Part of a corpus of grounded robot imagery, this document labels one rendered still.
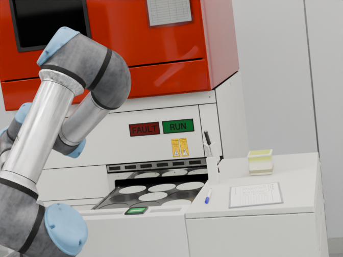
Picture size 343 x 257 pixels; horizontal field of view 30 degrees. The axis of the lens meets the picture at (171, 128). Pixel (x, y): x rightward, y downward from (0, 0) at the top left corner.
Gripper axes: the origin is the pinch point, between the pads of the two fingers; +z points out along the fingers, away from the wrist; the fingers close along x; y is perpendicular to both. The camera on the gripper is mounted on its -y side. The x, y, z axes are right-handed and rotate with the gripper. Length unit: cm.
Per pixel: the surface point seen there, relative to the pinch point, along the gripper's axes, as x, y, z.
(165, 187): 59, -11, -34
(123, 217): 27.6, 9.2, 1.6
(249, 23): 150, -8, -176
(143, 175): 56, -18, -47
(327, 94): 194, -19, -136
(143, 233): 32.9, 8.6, 6.2
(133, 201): 45, -11, -26
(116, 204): 39.2, -13.5, -25.5
